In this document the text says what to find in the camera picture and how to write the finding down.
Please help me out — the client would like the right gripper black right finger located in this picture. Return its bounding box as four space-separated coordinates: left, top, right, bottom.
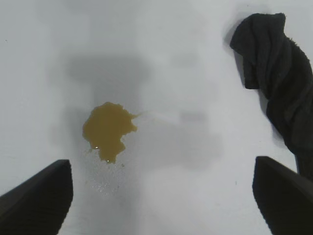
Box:
252 156 313 235

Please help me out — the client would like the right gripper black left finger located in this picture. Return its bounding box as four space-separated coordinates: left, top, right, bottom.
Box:
0 159 74 235

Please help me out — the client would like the black cloth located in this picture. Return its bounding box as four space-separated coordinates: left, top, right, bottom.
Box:
229 12 313 176

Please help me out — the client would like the brown liquid spill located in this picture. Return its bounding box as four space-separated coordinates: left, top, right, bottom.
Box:
82 101 152 164

